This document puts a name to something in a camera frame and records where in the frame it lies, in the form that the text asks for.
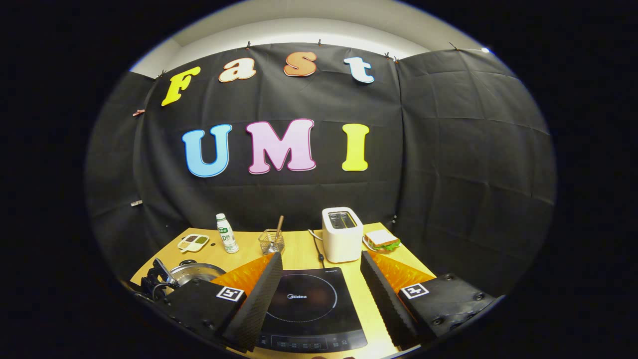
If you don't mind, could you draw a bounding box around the metal wire utensil basket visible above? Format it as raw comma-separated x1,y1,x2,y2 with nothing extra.
258,229,286,255

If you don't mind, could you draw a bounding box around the black power cable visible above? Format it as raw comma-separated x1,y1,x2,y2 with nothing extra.
308,229,325,270

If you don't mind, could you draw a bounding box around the white toaster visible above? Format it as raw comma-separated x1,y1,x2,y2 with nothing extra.
321,207,364,263

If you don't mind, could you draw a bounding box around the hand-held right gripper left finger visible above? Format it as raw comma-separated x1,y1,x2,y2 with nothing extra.
164,252,284,352

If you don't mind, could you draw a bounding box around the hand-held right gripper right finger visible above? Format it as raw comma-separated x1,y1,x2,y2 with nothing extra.
360,251,496,350

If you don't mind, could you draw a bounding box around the white drink bottle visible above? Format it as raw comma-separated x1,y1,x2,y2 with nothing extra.
216,213,240,254

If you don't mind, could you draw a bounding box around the wooden handled spoon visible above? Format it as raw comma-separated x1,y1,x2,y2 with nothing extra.
269,215,285,252

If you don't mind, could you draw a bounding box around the white divided bean dish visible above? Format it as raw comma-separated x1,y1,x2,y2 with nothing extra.
177,234,210,253

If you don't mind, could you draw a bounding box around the black induction cooktop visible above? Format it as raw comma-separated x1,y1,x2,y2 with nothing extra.
257,268,368,354

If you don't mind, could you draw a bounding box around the stainless steel pot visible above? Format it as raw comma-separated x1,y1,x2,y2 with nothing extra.
168,259,227,288

